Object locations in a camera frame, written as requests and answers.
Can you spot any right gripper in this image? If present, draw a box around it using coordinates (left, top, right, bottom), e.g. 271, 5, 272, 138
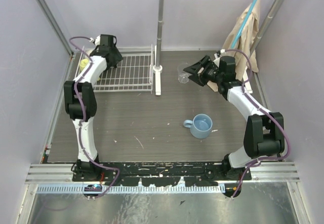
184, 56, 223, 87

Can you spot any yellow mug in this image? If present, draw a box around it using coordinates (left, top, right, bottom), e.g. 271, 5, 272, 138
78, 58, 89, 73

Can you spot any white speckled mug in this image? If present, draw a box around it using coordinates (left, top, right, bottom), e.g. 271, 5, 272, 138
86, 49, 93, 56

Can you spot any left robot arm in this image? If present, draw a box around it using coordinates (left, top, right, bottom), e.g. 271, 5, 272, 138
63, 34, 123, 181

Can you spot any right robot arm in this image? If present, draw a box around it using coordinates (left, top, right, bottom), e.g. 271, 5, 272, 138
183, 56, 285, 180

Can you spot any clear plastic cup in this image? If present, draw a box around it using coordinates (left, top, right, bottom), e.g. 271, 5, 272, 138
177, 63, 190, 84

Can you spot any blue mug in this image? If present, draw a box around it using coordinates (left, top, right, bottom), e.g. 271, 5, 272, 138
183, 114, 213, 139

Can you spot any beige cloth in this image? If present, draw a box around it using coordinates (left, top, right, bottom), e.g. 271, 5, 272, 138
222, 0, 261, 81

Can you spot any blue clothes hanger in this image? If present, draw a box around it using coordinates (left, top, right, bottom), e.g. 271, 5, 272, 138
230, 0, 257, 49

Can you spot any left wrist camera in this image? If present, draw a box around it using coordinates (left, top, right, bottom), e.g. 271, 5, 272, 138
90, 34, 117, 47

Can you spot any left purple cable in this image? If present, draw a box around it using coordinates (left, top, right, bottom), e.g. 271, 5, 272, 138
68, 36, 121, 199

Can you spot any white wire dish rack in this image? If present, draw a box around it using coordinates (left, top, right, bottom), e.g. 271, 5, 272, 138
72, 46, 155, 93

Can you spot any metal clothes rack frame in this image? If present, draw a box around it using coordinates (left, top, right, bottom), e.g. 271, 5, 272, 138
153, 0, 284, 96

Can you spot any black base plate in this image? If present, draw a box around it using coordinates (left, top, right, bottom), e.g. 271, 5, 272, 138
71, 160, 245, 187

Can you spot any blue cable duct strip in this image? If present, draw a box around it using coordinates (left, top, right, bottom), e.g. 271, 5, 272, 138
36, 183, 225, 195

